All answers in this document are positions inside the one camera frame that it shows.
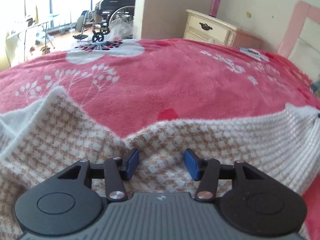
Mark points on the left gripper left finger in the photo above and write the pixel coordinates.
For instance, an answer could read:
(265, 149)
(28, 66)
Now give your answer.
(75, 198)

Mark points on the cream bedside nightstand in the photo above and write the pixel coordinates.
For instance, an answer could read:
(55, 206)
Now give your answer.
(207, 29)

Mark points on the pink bed headboard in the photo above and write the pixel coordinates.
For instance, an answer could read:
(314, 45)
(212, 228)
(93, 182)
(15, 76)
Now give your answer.
(300, 43)

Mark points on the pink cup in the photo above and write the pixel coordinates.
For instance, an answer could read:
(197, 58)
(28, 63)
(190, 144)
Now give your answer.
(214, 7)

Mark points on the white plastic bag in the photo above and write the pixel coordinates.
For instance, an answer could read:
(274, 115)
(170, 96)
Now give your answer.
(120, 29)

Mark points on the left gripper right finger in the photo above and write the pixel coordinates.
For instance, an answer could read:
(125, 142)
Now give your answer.
(246, 197)

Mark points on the small black folding chair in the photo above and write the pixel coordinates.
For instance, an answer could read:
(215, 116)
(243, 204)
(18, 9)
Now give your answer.
(80, 26)

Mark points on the black wheelchair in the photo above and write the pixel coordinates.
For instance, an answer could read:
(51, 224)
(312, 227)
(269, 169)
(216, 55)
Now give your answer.
(106, 11)

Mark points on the beige houndstooth knit cardigan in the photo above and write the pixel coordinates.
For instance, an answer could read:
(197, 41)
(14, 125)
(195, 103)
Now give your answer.
(52, 133)

